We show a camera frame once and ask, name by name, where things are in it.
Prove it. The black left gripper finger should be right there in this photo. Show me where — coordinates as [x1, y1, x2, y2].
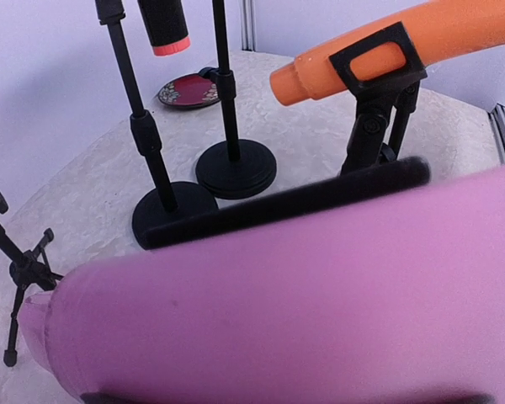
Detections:
[146, 157, 430, 250]

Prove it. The black tall round-base stand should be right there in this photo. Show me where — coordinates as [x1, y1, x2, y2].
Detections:
[95, 1, 218, 250]

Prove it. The pink microphone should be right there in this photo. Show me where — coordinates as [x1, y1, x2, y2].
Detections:
[19, 166, 505, 403]

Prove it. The right aluminium corner post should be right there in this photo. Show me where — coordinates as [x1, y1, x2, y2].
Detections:
[240, 0, 257, 52]

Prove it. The black microphone orange end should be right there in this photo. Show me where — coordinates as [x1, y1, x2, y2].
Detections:
[137, 0, 190, 56]

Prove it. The black tripod microphone stand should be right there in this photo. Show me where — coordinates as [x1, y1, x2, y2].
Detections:
[0, 192, 63, 368]

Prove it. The red floral plate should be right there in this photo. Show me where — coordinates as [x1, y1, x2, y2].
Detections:
[157, 73, 220, 109]

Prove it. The black short stand orange mic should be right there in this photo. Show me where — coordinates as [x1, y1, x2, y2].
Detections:
[329, 22, 427, 175]

